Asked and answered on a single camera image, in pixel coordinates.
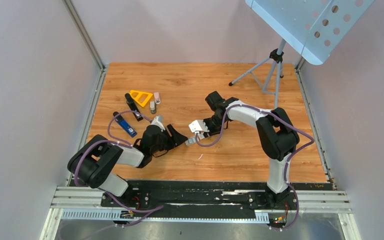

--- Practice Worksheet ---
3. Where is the yellow plastic triangle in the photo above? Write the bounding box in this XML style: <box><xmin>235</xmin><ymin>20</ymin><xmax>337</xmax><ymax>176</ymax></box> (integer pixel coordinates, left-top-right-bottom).
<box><xmin>129</xmin><ymin>90</ymin><xmax>154</xmax><ymax>108</ymax></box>

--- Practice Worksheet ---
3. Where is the light blue music stand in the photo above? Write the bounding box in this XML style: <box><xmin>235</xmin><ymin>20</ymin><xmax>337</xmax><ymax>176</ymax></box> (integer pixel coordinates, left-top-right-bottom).
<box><xmin>229</xmin><ymin>0</ymin><xmax>374</xmax><ymax>108</ymax></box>

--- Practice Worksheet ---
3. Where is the grey white stapler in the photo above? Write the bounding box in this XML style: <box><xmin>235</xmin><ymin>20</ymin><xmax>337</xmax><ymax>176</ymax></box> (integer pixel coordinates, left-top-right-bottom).
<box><xmin>149</xmin><ymin>101</ymin><xmax>157</xmax><ymax>114</ymax></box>

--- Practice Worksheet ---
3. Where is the pink stapler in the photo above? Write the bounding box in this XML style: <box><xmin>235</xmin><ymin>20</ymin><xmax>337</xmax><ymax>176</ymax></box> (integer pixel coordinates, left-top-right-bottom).
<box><xmin>153</xmin><ymin>92</ymin><xmax>161</xmax><ymax>105</ymax></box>

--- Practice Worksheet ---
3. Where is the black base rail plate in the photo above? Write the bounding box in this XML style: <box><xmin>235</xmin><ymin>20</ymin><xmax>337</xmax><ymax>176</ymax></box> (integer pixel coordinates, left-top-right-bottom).
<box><xmin>101</xmin><ymin>180</ymin><xmax>301</xmax><ymax>220</ymax></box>

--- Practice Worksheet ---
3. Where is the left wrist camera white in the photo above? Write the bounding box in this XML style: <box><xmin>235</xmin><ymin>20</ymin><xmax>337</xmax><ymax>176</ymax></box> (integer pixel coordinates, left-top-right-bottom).
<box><xmin>151</xmin><ymin>115</ymin><xmax>166</xmax><ymax>131</ymax></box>

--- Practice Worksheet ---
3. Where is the aluminium frame post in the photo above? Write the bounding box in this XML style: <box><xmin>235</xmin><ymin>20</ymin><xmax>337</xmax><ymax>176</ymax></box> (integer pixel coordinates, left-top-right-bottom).
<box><xmin>62</xmin><ymin>0</ymin><xmax>106</xmax><ymax>72</ymax></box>

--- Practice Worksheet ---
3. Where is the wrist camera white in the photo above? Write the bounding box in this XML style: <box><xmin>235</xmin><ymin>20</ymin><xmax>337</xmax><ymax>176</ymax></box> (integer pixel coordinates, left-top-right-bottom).
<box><xmin>188</xmin><ymin>119</ymin><xmax>209</xmax><ymax>134</ymax></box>
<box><xmin>151</xmin><ymin>115</ymin><xmax>166</xmax><ymax>131</ymax></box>

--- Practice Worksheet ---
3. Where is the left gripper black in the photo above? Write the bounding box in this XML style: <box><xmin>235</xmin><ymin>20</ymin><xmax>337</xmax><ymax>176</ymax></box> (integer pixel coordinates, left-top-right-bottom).
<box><xmin>150</xmin><ymin>124</ymin><xmax>188</xmax><ymax>155</ymax></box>

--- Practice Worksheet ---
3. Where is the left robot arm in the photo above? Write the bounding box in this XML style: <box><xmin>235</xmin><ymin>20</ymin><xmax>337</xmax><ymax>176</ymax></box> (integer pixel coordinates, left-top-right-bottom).
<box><xmin>67</xmin><ymin>124</ymin><xmax>188</xmax><ymax>207</ymax></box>

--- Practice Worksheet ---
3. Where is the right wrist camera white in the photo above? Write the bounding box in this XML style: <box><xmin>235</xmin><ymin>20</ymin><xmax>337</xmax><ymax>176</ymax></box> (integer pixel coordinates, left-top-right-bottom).
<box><xmin>188</xmin><ymin>119</ymin><xmax>209</xmax><ymax>134</ymax></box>

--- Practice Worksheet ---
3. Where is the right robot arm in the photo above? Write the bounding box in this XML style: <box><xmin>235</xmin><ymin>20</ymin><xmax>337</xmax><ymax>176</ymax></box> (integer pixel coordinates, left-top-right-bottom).
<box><xmin>201</xmin><ymin>91</ymin><xmax>300</xmax><ymax>209</ymax></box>

